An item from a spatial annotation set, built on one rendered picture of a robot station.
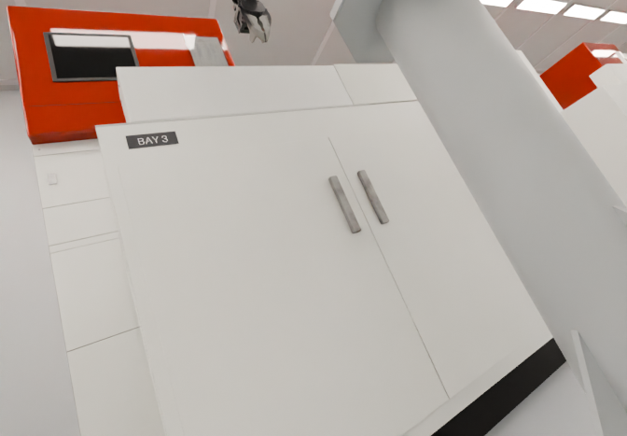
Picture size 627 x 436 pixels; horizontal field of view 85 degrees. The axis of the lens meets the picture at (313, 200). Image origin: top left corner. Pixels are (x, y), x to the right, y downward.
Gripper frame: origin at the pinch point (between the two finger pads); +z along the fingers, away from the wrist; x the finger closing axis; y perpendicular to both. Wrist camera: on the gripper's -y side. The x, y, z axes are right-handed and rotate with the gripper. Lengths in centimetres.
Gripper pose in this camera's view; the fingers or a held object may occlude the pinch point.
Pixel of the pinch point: (264, 35)
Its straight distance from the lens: 108.6
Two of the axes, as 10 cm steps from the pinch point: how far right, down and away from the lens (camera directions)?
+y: -3.8, 4.2, 8.2
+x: -8.5, 2.0, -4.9
